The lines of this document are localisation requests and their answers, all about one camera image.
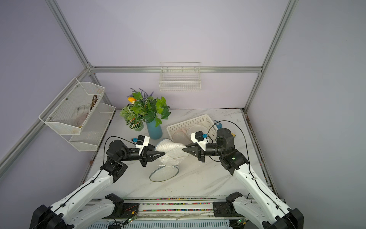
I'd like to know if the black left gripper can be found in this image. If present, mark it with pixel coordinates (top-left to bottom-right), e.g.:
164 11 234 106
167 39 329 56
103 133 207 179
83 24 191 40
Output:
120 144 165 167

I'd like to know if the white mesh laundry bag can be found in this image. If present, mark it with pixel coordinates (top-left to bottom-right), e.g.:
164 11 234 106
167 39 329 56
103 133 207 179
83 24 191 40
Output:
149 138 188 183
187 124 208 138

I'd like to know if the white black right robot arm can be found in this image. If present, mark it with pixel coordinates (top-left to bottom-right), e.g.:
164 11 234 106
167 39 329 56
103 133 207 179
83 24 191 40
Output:
183 128 304 229

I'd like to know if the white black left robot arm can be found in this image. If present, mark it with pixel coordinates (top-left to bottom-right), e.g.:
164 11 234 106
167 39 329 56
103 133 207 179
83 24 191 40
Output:
30 135 165 229

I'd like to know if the pink rimmed mesh laundry bag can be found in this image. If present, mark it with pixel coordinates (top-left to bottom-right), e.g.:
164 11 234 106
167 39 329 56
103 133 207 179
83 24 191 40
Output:
173 130 192 145

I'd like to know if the flat white mesh laundry bag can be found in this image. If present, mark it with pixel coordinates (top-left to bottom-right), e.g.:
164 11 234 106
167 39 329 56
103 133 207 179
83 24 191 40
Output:
187 124 208 138

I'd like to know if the teal vase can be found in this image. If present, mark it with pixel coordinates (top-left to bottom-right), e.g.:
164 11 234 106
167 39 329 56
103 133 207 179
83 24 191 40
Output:
146 120 163 140

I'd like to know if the cream perforated plastic basket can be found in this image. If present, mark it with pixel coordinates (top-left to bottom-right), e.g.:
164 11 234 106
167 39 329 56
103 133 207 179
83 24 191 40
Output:
166 114 217 141

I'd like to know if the blue yellow garden fork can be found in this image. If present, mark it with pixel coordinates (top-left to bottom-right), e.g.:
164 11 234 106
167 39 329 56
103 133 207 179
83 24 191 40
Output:
213 120 223 129

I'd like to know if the green artificial plant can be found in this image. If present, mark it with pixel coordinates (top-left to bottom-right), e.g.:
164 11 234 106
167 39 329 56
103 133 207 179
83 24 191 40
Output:
120 88 171 132

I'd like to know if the clear glove in shelf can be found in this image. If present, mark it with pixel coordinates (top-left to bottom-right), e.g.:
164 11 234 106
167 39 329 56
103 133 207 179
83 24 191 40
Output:
71 104 91 128

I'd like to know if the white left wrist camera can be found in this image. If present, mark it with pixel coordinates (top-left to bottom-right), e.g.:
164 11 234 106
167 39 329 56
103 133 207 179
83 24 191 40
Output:
132 135 150 156

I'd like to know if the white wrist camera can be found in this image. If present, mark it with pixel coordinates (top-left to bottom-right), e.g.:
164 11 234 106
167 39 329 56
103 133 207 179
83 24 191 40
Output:
132 135 150 156
191 131 208 152

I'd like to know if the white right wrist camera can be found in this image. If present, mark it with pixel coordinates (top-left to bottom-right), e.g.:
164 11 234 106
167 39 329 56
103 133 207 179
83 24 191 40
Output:
191 131 208 152

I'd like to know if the white mesh lower wall shelf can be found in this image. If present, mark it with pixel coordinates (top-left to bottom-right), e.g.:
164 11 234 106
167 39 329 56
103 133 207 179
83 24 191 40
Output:
63 103 115 152

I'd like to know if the white mesh wall shelf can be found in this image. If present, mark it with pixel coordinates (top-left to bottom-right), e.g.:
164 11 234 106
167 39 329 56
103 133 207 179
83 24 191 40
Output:
63 103 115 152
39 78 105 135

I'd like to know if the white wire wall basket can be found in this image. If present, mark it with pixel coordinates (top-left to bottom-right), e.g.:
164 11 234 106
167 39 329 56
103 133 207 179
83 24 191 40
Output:
159 62 201 92

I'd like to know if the white mesh upper wall shelf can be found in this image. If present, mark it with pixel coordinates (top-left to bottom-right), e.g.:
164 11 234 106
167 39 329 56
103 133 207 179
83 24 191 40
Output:
39 78 105 135

